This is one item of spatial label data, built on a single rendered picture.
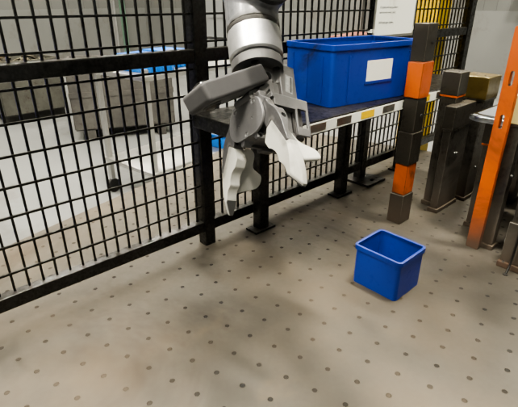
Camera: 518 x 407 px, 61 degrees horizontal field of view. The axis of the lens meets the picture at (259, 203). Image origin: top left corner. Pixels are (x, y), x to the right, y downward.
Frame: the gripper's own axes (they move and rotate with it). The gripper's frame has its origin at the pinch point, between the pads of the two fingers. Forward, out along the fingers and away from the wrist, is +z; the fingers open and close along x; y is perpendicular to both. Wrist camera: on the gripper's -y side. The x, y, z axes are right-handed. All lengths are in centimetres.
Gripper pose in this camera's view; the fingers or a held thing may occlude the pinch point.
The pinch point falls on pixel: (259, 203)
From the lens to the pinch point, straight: 54.0
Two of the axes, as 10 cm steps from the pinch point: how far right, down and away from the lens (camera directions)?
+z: 1.0, 9.7, -2.3
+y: 7.9, 0.6, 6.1
